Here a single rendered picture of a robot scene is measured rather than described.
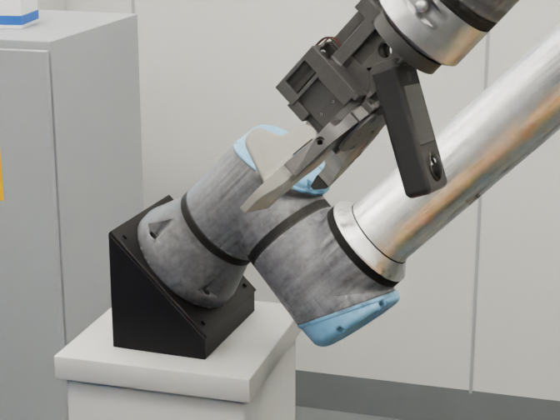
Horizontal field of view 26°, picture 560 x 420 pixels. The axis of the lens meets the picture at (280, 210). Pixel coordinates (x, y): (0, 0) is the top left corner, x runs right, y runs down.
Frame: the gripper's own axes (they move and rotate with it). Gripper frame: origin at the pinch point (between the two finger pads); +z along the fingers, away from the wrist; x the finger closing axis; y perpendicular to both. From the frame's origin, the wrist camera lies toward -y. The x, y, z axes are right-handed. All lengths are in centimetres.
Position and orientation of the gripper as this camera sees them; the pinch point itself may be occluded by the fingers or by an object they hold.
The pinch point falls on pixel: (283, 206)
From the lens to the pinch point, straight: 112.1
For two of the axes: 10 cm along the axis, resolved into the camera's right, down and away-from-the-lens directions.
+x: -4.4, 1.5, -8.9
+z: -6.2, 6.6, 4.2
